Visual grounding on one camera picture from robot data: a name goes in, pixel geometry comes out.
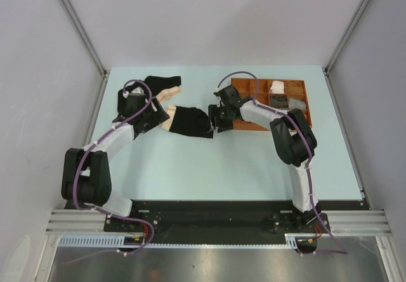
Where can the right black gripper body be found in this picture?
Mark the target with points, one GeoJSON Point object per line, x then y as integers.
{"type": "Point", "coordinates": [221, 114]}

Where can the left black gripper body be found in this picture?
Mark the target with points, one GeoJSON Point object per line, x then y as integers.
{"type": "Point", "coordinates": [152, 119]}

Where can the black underwear beige waistband front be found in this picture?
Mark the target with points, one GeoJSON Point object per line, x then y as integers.
{"type": "Point", "coordinates": [188, 121]}

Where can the black underwear beige waistband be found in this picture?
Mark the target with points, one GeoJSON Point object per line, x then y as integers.
{"type": "Point", "coordinates": [188, 121]}
{"type": "Point", "coordinates": [162, 88]}

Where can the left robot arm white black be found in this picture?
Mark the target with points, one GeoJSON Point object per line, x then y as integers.
{"type": "Point", "coordinates": [86, 173]}

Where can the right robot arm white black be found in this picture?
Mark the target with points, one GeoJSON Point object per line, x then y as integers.
{"type": "Point", "coordinates": [292, 136]}

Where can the black underwear beige waistband back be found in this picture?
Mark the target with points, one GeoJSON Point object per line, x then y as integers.
{"type": "Point", "coordinates": [162, 88]}

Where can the dark grey rolled cloth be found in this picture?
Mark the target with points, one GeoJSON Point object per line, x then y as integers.
{"type": "Point", "coordinates": [279, 101]}

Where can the white rolled cloth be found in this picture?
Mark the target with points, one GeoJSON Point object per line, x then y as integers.
{"type": "Point", "coordinates": [277, 87]}

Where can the wooden compartment tray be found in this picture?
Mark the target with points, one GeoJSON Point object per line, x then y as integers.
{"type": "Point", "coordinates": [293, 89]}

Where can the light grey rolled cloth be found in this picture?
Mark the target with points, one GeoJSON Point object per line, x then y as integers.
{"type": "Point", "coordinates": [296, 104]}

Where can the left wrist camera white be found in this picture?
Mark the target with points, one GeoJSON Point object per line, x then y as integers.
{"type": "Point", "coordinates": [135, 91]}

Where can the left aluminium frame post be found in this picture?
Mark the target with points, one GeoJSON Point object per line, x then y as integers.
{"type": "Point", "coordinates": [80, 30]}

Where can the aluminium frame post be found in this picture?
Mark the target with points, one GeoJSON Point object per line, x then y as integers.
{"type": "Point", "coordinates": [348, 32]}
{"type": "Point", "coordinates": [80, 30]}

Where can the white slotted cable duct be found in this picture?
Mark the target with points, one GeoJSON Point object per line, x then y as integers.
{"type": "Point", "coordinates": [122, 242]}

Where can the aluminium front rail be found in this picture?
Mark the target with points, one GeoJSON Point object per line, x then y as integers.
{"type": "Point", "coordinates": [342, 223]}

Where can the right aluminium frame post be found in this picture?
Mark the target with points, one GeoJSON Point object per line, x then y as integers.
{"type": "Point", "coordinates": [348, 32]}

